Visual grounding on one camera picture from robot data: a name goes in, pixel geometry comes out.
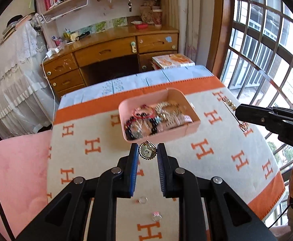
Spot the white smart watch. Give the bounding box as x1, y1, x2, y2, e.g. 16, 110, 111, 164
165, 114, 193, 130

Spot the pink fleece blanket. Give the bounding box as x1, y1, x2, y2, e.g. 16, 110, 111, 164
0, 131, 53, 241

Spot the white charger cable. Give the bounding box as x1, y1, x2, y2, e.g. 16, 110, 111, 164
41, 55, 58, 128

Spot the stack of books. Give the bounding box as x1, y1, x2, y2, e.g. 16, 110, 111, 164
0, 15, 36, 44

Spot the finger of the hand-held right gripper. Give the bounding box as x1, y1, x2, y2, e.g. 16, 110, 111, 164
237, 114, 293, 131
237, 104, 293, 117

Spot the green flower postcard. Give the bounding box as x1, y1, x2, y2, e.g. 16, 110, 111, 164
112, 17, 127, 28
94, 21, 107, 32

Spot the red cord bracelet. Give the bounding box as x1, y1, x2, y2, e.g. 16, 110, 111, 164
134, 107, 155, 119

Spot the white lace piano cover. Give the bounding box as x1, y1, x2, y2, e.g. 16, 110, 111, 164
0, 19, 59, 140

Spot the pen cup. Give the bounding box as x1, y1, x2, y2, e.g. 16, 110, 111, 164
62, 29, 73, 43

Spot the brown patterned bag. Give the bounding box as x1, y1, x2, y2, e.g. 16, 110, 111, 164
139, 5, 155, 24

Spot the gold pearl pin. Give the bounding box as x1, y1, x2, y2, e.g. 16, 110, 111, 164
222, 97, 248, 132

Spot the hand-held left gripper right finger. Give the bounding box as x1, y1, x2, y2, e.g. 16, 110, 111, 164
157, 143, 277, 241

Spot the wooden window frame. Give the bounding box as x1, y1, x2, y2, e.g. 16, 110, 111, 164
209, 0, 235, 81

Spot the beige curtain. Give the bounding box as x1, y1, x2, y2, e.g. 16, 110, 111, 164
165, 0, 219, 76

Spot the wooden desk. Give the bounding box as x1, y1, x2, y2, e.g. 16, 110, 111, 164
40, 26, 179, 98

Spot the black cable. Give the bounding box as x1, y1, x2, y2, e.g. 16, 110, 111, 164
268, 202, 292, 230

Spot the black bead bracelet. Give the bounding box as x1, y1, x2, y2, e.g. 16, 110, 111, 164
125, 118, 162, 140

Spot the empty white wire basket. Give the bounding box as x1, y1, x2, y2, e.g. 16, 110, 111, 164
40, 0, 90, 24

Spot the metal window grille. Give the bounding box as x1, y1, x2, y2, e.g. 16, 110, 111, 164
219, 0, 293, 231

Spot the orange magazine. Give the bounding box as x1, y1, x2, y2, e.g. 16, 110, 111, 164
152, 53, 195, 70

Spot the pink storage box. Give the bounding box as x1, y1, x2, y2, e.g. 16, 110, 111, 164
118, 88, 201, 143

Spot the wooden bookshelf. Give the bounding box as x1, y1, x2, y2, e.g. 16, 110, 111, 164
33, 0, 167, 33

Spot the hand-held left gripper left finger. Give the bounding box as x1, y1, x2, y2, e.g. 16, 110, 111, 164
16, 143, 139, 241

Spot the orange patterned blanket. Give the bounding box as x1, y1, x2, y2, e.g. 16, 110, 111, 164
46, 77, 286, 241

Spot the light blue patterned sheet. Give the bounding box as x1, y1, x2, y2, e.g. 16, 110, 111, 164
58, 65, 218, 109

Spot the silver leaf hair comb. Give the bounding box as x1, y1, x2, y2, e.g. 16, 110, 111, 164
154, 102, 181, 114
160, 109, 184, 124

